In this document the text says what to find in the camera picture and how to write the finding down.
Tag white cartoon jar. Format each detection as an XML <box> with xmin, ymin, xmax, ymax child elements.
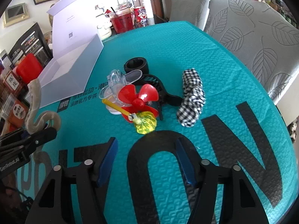
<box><xmin>96</xmin><ymin>14</ymin><xmax>112</xmax><ymax>40</ymax></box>

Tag beige hair claw clip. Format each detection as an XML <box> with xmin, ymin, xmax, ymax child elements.
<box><xmin>24</xmin><ymin>79</ymin><xmax>61</xmax><ymax>135</ymax></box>

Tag black white checkered scrunchie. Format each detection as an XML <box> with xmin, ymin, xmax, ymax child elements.
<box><xmin>176</xmin><ymin>68</ymin><xmax>206</xmax><ymax>127</ymax></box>

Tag white open gift box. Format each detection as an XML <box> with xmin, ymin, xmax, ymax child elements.
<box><xmin>38</xmin><ymin>0</ymin><xmax>104</xmax><ymax>107</ymax></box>

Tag black ring cuff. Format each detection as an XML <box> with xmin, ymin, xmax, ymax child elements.
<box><xmin>124</xmin><ymin>57</ymin><xmax>149</xmax><ymax>74</ymax></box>

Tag yellow lollipop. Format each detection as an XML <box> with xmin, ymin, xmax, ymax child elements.
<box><xmin>102</xmin><ymin>99</ymin><xmax>157</xmax><ymax>135</ymax></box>

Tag teal bubble mailer mat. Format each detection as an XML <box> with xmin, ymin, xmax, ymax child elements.
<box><xmin>14</xmin><ymin>21</ymin><xmax>293</xmax><ymax>224</ymax></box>

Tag grey leaf pattern chair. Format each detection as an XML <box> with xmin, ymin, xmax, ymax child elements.
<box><xmin>204</xmin><ymin>0</ymin><xmax>298</xmax><ymax>104</ymax></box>

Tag gold wall intercom panel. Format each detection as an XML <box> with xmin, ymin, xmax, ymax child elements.
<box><xmin>3</xmin><ymin>3</ymin><xmax>29</xmax><ymax>27</ymax></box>

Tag black snack pouch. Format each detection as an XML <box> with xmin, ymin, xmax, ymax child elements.
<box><xmin>9</xmin><ymin>22</ymin><xmax>53</xmax><ymax>68</ymax></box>

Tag black hair claw clip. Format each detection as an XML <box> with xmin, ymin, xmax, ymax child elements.
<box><xmin>133</xmin><ymin>74</ymin><xmax>183</xmax><ymax>121</ymax></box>

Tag red drink cup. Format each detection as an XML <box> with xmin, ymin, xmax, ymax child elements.
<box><xmin>108</xmin><ymin>8</ymin><xmax>134</xmax><ymax>34</ymax></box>

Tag red canister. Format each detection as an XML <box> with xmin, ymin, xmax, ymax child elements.
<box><xmin>16</xmin><ymin>53</ymin><xmax>43</xmax><ymax>84</ymax></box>

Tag red cartoon can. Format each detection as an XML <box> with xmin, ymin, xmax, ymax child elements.
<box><xmin>133</xmin><ymin>7</ymin><xmax>148</xmax><ymax>28</ymax></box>

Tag red propeller toy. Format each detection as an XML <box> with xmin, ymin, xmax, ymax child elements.
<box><xmin>118</xmin><ymin>84</ymin><xmax>159</xmax><ymax>118</ymax></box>

